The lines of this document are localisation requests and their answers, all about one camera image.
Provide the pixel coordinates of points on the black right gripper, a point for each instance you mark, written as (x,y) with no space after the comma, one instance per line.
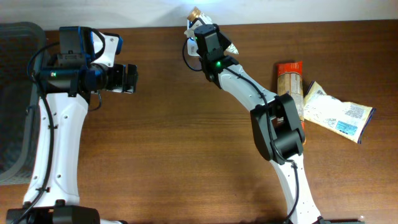
(225,43)

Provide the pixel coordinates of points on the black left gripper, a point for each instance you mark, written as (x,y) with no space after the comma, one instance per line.
(119,82)

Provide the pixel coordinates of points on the white tube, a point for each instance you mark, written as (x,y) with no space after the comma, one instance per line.
(196,13)

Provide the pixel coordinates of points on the orange pasta package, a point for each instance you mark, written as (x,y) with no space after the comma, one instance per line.
(290,80)

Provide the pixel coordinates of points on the yellow chip bag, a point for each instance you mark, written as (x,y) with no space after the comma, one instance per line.
(345,118)

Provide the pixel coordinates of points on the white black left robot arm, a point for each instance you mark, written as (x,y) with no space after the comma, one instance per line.
(52,196)

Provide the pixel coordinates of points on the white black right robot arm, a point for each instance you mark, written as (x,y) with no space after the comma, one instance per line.
(276,126)

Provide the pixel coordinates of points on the white barcode scanner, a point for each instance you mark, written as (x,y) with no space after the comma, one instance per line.
(192,47)

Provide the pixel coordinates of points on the grey plastic mesh basket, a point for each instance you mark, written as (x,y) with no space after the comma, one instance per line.
(19,111)

